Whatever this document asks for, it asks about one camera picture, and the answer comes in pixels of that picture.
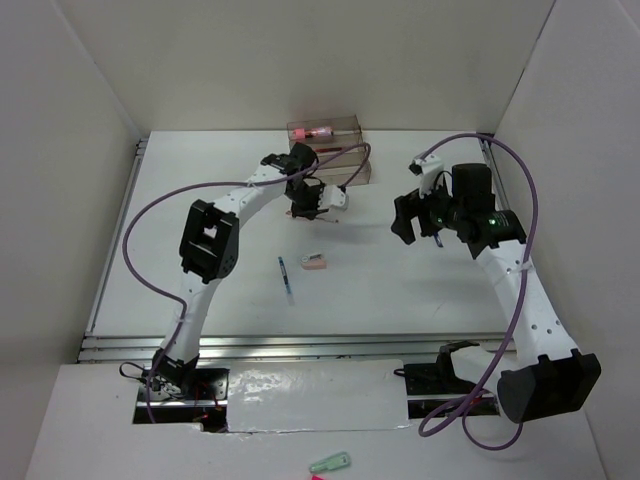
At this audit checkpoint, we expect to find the tiered clear acrylic organizer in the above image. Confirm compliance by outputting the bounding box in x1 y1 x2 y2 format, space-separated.
287 115 371 187

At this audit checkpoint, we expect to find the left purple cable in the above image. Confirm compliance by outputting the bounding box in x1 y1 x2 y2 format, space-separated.
122 141 372 425

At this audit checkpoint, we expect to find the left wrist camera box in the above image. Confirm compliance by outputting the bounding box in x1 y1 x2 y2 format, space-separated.
319 185 349 211

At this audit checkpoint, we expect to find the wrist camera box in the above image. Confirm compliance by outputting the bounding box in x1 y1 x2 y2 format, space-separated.
409 154 444 198
319 185 349 211

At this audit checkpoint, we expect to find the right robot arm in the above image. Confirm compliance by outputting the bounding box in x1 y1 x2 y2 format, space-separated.
391 156 601 423

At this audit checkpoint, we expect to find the pink crayon tube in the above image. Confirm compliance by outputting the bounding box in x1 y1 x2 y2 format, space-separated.
292 126 334 142

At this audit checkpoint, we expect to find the green clear object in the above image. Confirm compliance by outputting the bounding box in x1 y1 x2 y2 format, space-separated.
309 452 352 475

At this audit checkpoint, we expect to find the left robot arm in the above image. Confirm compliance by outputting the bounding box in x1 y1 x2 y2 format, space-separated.
152 143 318 399

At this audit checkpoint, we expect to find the purple cable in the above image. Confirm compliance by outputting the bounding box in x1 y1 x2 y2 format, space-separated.
122 141 372 425
418 131 538 454

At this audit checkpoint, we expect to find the blue gel pen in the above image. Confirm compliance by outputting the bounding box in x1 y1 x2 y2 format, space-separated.
433 233 444 248
278 256 295 306

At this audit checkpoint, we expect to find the white front cover board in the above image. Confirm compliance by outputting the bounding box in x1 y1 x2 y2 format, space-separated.
227 359 409 433

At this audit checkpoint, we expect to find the aluminium frame rail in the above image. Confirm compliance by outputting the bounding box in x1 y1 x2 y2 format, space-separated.
79 131 507 363

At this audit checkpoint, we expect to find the pink eraser with sharpener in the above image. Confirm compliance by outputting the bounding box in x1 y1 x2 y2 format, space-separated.
300 253 327 270

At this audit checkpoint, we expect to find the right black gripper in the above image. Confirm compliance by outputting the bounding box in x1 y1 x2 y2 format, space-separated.
391 172 466 244

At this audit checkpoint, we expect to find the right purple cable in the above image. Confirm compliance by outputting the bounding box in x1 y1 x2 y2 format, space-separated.
418 131 538 454

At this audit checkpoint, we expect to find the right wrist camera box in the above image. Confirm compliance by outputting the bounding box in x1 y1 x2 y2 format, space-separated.
409 154 444 198

